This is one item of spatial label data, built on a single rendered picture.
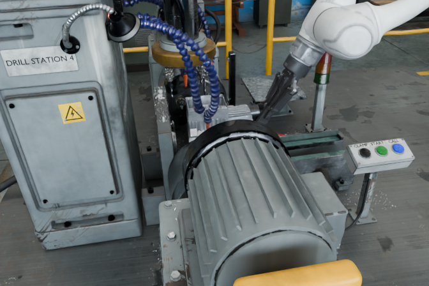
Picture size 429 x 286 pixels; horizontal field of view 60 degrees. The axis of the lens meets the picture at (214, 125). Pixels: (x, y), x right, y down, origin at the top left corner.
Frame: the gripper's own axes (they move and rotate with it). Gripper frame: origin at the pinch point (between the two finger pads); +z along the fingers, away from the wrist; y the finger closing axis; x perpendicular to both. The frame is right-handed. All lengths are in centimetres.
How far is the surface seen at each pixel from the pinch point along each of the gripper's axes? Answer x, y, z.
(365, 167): 22.8, 21.8, -5.5
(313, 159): 23.2, 2.0, 6.3
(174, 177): -25.4, 23.4, 14.8
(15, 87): -65, 12, 12
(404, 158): 31.6, 22.1, -12.4
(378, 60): 256, -288, -20
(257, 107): 6.0, -18.3, 4.0
